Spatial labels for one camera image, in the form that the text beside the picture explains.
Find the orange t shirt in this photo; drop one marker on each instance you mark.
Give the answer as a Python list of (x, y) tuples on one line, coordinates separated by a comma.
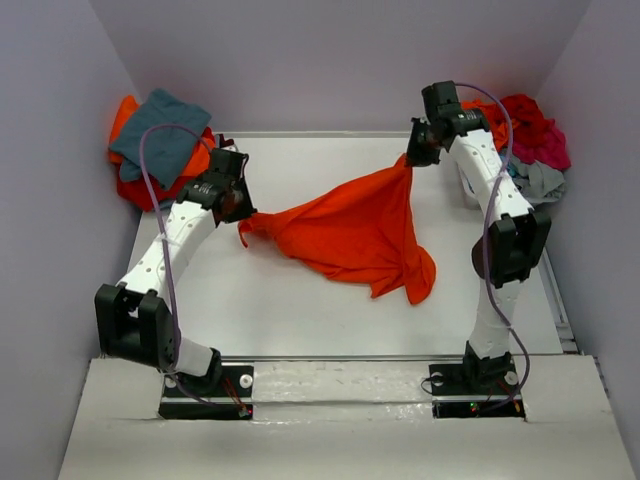
[(360, 232), (199, 159)]

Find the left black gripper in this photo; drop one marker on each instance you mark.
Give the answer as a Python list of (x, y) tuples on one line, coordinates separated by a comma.
[(247, 209)]

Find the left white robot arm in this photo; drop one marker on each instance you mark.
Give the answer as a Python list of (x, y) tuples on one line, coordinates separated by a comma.
[(137, 318)]

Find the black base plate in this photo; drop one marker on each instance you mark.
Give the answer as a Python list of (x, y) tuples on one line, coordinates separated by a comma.
[(231, 399), (477, 395)]

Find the red crumpled t shirt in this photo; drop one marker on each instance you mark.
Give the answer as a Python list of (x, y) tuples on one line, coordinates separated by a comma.
[(531, 124)]

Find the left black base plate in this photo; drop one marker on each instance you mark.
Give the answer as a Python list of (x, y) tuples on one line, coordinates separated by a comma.
[(231, 399)]

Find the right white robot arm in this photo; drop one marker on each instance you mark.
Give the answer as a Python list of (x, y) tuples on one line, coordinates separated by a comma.
[(510, 247)]

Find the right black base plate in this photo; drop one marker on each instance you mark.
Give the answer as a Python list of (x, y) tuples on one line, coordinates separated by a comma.
[(477, 395)]

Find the dark maroon t shirt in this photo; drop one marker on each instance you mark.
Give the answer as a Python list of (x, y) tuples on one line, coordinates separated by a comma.
[(222, 142)]

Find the grey crumpled t shirt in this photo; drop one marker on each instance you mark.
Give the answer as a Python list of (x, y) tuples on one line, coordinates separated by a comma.
[(537, 182)]

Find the teal folded t shirt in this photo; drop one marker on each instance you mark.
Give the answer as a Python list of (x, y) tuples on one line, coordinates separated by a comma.
[(159, 137)]

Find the red folded t shirt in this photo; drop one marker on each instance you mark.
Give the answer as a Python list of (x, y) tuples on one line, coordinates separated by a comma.
[(137, 193)]

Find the orange folded t shirt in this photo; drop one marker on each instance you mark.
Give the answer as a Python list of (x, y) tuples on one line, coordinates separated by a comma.
[(199, 159)]

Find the white laundry basket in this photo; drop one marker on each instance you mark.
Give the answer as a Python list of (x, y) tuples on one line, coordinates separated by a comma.
[(469, 197)]

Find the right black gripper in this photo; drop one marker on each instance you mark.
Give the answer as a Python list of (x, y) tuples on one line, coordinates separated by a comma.
[(415, 157)]

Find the magenta crumpled t shirt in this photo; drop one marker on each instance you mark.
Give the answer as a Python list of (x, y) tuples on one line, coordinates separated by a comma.
[(552, 152)]

